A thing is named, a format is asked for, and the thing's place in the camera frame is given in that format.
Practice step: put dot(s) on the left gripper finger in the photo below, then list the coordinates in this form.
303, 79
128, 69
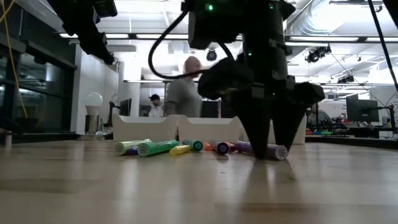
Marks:
98, 46

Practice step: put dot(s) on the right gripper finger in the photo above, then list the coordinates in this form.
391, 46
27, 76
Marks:
255, 130
287, 124

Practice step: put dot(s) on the orange highlighter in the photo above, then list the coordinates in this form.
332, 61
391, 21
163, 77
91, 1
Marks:
230, 147
207, 147

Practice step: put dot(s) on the purple highlighter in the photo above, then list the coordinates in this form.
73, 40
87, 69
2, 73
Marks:
276, 152
221, 148

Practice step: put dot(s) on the teal highlighter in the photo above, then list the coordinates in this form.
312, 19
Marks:
196, 145

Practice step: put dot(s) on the yellow slim highlighter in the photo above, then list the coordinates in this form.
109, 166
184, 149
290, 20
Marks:
180, 150

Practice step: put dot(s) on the light green highlighter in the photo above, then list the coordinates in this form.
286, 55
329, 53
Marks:
130, 145

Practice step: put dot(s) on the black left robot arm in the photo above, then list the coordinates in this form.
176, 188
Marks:
59, 9

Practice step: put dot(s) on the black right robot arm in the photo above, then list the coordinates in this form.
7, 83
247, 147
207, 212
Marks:
264, 25

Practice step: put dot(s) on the white plastic bin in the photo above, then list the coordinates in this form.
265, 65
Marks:
143, 130
301, 133
208, 130

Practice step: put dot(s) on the person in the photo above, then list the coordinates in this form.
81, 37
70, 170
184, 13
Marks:
155, 109
318, 118
183, 96

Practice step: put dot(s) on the colourful block row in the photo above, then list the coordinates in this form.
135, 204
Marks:
318, 133

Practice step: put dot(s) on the white light bulb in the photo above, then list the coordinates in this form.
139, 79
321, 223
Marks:
93, 101

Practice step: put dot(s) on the round black spotlight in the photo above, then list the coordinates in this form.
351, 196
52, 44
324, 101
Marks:
211, 55

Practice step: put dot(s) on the black computer monitor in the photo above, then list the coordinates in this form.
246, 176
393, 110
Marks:
362, 110
126, 107

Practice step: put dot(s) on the long ceiling light strip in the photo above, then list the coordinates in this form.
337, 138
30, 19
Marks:
323, 39

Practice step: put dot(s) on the white paper cup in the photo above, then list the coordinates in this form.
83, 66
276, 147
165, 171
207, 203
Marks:
8, 140

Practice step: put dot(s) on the silver ventilation duct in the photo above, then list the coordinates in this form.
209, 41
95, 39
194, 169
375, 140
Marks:
314, 18

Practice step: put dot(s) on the black aluminium frame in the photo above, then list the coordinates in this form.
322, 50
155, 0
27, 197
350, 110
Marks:
46, 137

